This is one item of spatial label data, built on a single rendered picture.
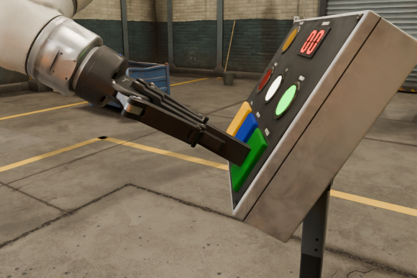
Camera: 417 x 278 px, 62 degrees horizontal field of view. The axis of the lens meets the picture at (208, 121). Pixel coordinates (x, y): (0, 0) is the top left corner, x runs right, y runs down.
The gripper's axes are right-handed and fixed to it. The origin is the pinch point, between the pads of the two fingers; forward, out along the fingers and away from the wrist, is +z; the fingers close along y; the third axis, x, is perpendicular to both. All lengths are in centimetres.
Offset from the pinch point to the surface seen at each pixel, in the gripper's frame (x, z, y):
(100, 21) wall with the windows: -106, -265, -833
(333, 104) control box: 12.1, 6.9, 7.0
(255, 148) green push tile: 2.2, 3.5, 2.2
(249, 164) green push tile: 0.4, 3.6, 3.6
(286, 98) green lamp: 9.7, 3.8, 0.8
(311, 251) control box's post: -11.1, 24.5, -7.6
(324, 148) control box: 7.4, 9.1, 7.0
